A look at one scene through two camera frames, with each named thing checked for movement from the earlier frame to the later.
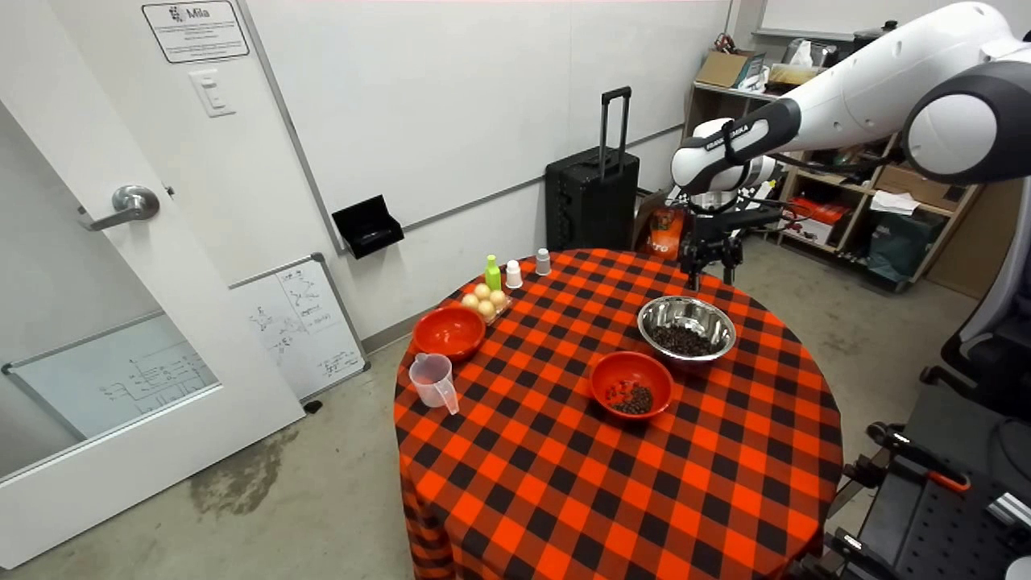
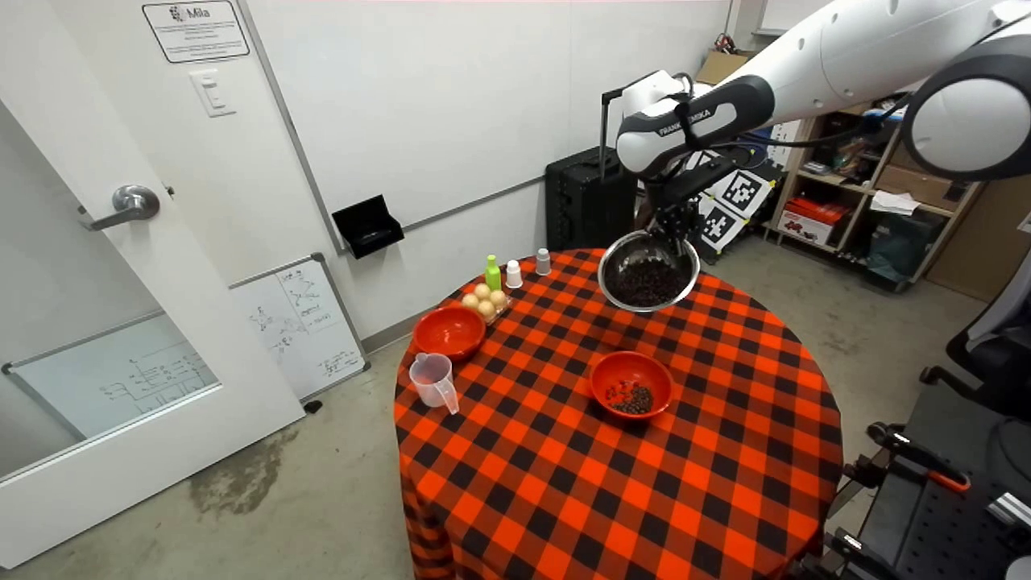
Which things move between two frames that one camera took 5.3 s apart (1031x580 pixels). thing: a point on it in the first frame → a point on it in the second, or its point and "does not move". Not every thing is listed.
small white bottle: (513, 276) does not move
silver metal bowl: (683, 330) → (646, 272)
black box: (367, 228) does not move
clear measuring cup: (431, 382) does not move
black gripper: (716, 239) → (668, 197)
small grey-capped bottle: (541, 261) does not move
